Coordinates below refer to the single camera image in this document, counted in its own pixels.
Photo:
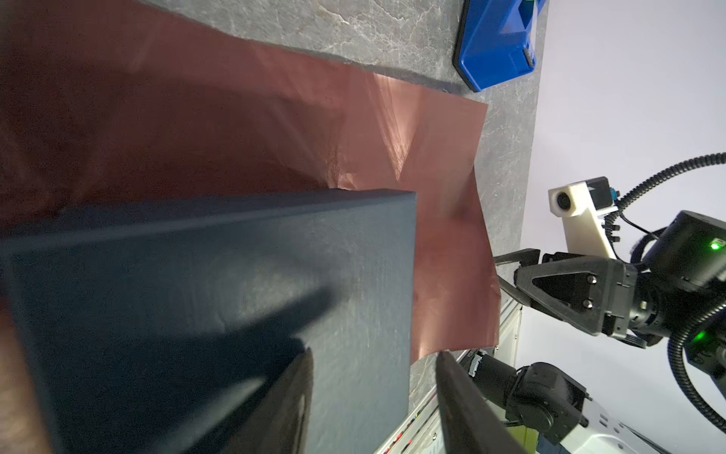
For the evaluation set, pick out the dark red wrapping paper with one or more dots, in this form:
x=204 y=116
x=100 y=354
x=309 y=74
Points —
x=105 y=103

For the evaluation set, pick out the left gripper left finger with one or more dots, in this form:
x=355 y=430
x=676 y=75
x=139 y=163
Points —
x=280 y=422

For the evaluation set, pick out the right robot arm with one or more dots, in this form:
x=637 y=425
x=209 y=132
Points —
x=671 y=289

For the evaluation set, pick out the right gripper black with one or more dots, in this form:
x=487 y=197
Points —
x=596 y=295

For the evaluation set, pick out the blue tape dispenser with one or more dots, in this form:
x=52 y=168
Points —
x=496 y=41

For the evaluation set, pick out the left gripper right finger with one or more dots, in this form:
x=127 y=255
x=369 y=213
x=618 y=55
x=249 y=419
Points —
x=468 y=423

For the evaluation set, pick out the dark blue gift box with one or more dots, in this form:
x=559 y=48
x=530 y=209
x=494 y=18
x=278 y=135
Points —
x=160 y=327

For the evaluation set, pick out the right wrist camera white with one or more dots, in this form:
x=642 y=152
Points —
x=582 y=207

